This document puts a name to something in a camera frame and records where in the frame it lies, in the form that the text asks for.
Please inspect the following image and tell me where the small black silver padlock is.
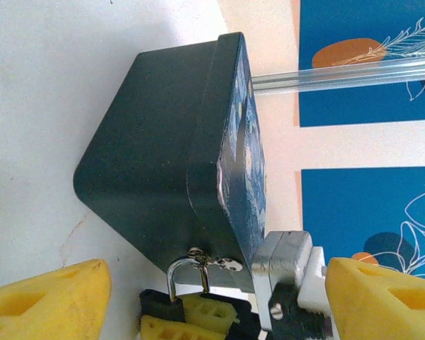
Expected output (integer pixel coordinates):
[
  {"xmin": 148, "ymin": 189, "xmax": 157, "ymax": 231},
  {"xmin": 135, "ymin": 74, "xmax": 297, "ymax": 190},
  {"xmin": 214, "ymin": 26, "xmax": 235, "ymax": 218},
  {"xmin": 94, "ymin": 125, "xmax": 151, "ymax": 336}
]
[{"xmin": 140, "ymin": 256, "xmax": 212, "ymax": 324}]

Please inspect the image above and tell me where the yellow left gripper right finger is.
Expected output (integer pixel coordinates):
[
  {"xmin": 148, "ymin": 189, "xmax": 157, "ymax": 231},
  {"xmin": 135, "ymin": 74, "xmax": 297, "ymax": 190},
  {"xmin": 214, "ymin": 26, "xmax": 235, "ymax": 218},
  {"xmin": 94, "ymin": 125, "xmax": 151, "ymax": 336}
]
[{"xmin": 324, "ymin": 257, "xmax": 425, "ymax": 340}]

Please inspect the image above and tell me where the starry night tin box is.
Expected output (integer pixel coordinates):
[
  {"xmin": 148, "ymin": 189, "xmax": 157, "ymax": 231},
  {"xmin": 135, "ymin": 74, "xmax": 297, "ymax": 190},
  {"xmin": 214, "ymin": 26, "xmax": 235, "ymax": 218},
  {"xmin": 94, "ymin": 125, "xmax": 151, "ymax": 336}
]
[{"xmin": 72, "ymin": 31, "xmax": 268, "ymax": 295}]

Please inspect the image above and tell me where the aluminium frame post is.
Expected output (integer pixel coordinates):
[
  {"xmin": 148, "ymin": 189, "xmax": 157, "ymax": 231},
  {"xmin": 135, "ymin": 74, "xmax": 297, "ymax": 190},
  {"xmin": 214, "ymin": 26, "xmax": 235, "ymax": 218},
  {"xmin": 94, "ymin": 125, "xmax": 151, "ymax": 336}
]
[{"xmin": 251, "ymin": 55, "xmax": 425, "ymax": 94}]

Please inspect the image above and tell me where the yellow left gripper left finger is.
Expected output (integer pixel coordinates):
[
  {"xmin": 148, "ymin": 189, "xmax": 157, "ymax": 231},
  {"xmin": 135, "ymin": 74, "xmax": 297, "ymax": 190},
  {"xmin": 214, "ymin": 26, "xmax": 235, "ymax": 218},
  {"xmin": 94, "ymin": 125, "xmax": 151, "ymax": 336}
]
[{"xmin": 0, "ymin": 258, "xmax": 113, "ymax": 340}]

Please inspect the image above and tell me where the blue floral wall poster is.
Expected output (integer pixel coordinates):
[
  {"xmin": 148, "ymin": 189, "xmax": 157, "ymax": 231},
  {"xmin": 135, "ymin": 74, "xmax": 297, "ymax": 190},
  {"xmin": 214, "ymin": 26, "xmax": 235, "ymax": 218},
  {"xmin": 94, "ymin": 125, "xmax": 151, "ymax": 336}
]
[
  {"xmin": 300, "ymin": 166, "xmax": 425, "ymax": 284},
  {"xmin": 298, "ymin": 0, "xmax": 425, "ymax": 128}
]

